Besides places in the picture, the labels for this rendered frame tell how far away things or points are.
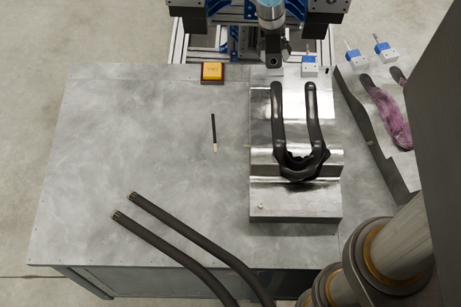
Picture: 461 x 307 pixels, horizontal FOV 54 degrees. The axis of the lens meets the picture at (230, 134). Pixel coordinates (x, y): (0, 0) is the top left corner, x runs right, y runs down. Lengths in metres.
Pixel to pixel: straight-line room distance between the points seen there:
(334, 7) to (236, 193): 0.72
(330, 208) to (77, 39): 1.98
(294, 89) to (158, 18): 1.56
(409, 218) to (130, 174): 1.09
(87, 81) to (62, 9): 1.46
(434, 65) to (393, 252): 0.26
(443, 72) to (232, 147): 1.18
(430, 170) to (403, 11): 2.77
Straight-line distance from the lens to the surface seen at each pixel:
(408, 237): 0.47
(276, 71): 1.45
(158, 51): 2.71
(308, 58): 1.52
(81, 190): 1.45
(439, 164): 0.30
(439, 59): 0.30
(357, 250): 0.58
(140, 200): 1.35
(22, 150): 2.56
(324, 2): 1.62
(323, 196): 1.34
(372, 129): 1.44
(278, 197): 1.32
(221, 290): 1.21
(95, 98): 1.60
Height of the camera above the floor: 2.09
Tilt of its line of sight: 62 degrees down
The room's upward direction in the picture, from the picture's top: straight up
